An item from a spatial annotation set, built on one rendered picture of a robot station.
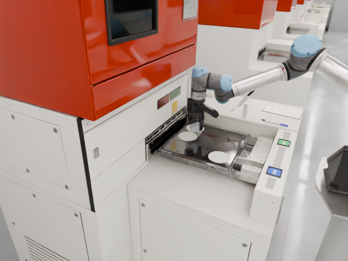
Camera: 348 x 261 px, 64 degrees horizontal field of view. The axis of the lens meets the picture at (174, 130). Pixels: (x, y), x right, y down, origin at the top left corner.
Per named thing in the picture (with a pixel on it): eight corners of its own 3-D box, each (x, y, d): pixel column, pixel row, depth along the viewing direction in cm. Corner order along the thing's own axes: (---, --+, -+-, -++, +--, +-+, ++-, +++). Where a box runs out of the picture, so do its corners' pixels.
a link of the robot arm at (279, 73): (303, 59, 144) (212, 91, 150) (307, 46, 133) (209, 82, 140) (313, 78, 139) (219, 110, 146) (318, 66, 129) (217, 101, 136)
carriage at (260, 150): (238, 179, 124) (240, 174, 122) (257, 143, 153) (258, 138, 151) (257, 185, 121) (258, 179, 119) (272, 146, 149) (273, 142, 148)
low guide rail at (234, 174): (161, 156, 144) (161, 151, 143) (163, 154, 146) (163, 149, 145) (259, 186, 125) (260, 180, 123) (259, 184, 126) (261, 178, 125)
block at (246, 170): (240, 173, 123) (241, 167, 122) (242, 169, 126) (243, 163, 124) (258, 178, 120) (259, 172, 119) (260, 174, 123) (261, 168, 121)
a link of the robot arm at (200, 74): (207, 71, 126) (189, 68, 129) (205, 93, 132) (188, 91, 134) (211, 66, 133) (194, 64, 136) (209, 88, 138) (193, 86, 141)
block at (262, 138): (256, 141, 149) (257, 135, 147) (258, 138, 151) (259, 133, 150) (272, 144, 145) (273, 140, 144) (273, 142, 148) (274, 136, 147)
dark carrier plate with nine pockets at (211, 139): (160, 148, 137) (160, 147, 137) (189, 121, 164) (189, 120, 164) (228, 169, 123) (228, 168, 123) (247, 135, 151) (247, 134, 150)
